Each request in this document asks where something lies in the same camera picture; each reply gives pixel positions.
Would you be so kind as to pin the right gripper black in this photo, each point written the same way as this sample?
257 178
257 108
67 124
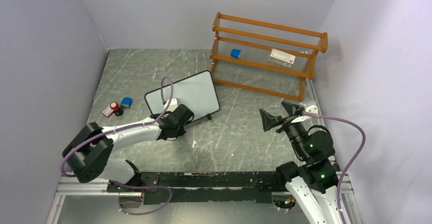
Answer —
268 121

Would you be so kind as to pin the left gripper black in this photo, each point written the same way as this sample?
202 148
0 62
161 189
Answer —
181 132

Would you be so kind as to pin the small whiteboard black frame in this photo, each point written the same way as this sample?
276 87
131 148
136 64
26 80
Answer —
197 92

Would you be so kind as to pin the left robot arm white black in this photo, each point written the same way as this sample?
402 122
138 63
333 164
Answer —
89 154

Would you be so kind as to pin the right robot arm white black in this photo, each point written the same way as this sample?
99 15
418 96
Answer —
315 184

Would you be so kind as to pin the blue eraser on table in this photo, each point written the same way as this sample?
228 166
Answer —
126 102

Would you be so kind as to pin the orange wooden shelf rack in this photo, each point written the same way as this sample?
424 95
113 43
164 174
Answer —
256 39

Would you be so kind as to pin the white red box on shelf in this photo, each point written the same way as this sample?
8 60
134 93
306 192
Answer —
281 58

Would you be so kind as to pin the red cap black bottle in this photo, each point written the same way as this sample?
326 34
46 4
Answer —
117 109

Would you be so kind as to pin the red white small box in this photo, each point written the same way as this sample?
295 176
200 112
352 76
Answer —
108 111

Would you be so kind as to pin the blue eraser on shelf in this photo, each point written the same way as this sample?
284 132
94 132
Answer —
235 53

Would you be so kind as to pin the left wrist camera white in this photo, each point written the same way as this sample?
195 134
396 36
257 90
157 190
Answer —
171 105

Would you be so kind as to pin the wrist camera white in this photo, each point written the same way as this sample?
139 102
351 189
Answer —
171 105
299 111

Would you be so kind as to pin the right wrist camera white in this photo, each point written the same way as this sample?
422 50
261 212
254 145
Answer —
299 111

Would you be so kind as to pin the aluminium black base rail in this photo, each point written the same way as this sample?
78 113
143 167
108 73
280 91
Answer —
161 188

